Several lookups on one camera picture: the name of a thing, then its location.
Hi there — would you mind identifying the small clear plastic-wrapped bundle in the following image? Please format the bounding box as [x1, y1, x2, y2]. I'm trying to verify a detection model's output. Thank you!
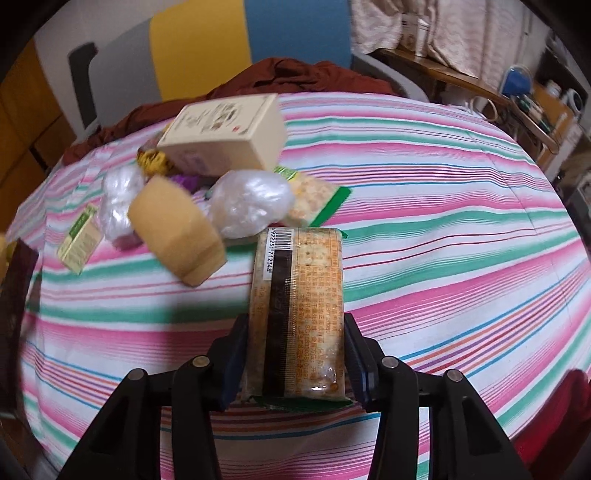
[100, 165, 146, 250]

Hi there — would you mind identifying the yellow snack packet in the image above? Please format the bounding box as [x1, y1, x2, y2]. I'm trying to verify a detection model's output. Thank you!
[136, 148, 174, 178]

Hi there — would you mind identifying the wooden desk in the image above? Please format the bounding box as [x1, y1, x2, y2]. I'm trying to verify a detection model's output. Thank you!
[369, 46, 578, 158]

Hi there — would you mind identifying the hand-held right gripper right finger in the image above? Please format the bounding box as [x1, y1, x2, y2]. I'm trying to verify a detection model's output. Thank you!
[342, 313, 520, 480]

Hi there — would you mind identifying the small green cream box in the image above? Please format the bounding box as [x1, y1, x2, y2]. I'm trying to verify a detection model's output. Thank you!
[58, 204, 103, 275]

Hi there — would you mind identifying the large clear plastic-wrapped bundle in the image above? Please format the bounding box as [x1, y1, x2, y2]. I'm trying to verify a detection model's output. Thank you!
[208, 169, 295, 240]

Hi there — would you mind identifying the maroon cloth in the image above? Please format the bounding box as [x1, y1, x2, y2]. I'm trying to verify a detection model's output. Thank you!
[62, 58, 398, 167]

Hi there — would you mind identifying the red cloth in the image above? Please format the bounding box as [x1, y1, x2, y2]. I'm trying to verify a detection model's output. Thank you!
[512, 369, 591, 480]

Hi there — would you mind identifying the wooden cabinet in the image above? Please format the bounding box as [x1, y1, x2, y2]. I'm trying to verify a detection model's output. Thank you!
[0, 41, 77, 232]

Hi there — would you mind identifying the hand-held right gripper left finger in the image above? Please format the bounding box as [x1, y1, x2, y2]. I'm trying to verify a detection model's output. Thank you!
[58, 313, 252, 480]

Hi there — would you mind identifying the purple snack packet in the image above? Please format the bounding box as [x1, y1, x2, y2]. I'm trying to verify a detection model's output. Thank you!
[168, 172, 204, 192]

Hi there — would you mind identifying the green-edged rice cracker packet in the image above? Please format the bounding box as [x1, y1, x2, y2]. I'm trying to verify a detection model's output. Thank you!
[274, 166, 352, 229]

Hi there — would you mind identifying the dark maroon gift box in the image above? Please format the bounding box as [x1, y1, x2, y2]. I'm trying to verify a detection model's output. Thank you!
[0, 240, 40, 418]

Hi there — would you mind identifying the striped bedsheet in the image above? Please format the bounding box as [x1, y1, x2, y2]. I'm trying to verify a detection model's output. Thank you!
[9, 92, 591, 480]

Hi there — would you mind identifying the grey yellow blue chair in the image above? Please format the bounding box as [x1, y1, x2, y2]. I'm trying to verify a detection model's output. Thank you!
[68, 0, 430, 134]

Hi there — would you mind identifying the clear cracker packet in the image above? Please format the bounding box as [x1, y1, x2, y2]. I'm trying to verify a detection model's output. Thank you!
[238, 226, 356, 411]

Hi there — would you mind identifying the large cream printed box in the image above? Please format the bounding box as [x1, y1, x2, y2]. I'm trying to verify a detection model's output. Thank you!
[156, 93, 288, 178]

